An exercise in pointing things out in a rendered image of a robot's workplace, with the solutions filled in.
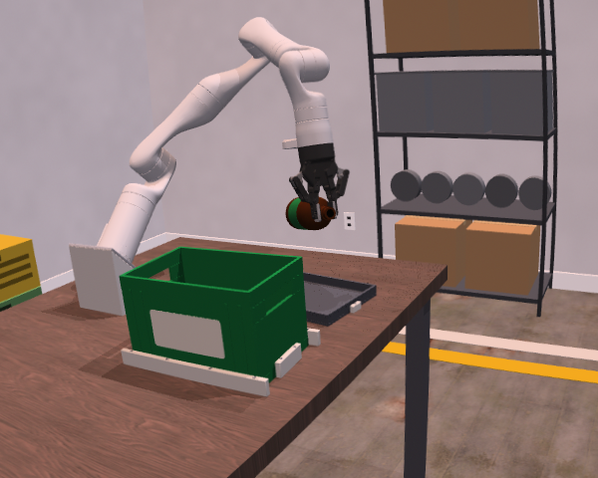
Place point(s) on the brown bottle with green label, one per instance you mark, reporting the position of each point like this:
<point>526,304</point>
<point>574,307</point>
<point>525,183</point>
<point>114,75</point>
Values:
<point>298,214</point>

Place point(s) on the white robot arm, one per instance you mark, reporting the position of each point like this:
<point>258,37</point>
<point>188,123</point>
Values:
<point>297,64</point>

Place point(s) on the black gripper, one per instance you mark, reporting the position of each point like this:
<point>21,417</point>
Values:
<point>319,173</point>

